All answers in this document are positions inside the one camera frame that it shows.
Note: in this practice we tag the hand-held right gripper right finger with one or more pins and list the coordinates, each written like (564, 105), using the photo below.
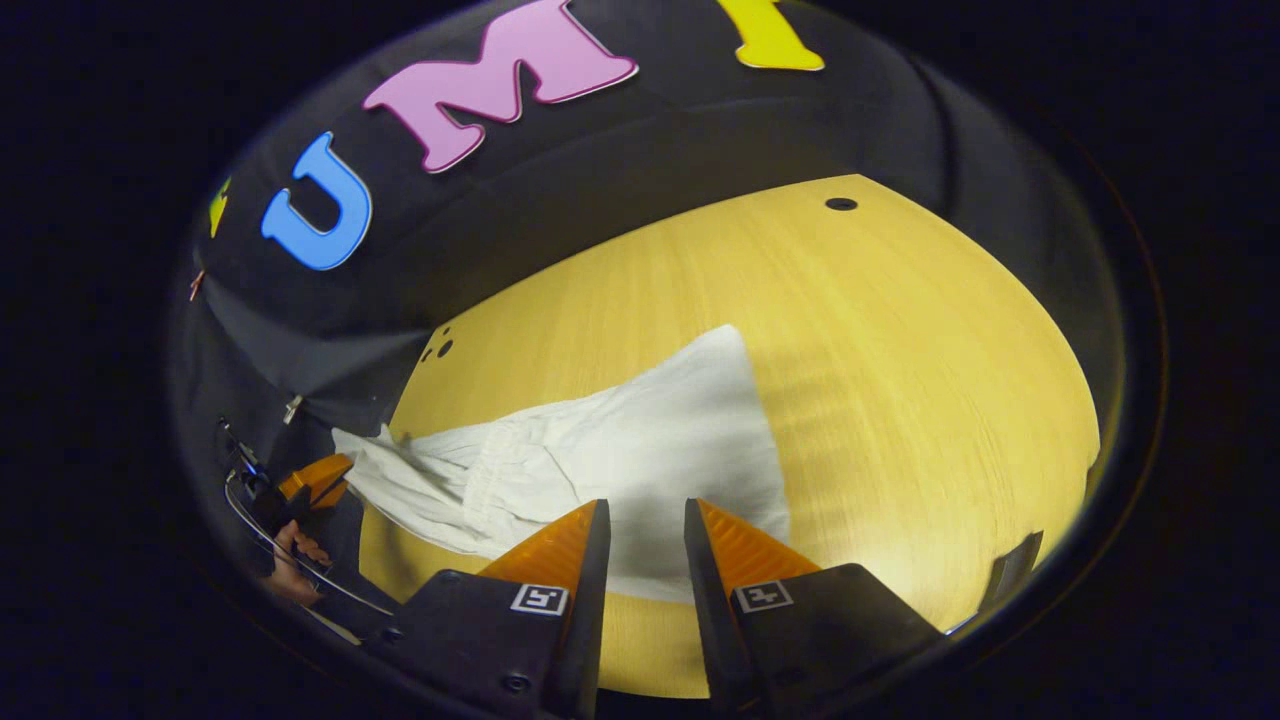
(710, 620)

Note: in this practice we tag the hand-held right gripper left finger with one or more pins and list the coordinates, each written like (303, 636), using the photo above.
(588, 620)

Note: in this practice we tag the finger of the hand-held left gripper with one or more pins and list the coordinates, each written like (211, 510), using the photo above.
(318, 478)

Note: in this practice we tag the white jeans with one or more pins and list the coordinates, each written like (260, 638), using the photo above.
(650, 430)

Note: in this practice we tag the black backdrop cloth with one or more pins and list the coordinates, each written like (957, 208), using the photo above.
(600, 150)

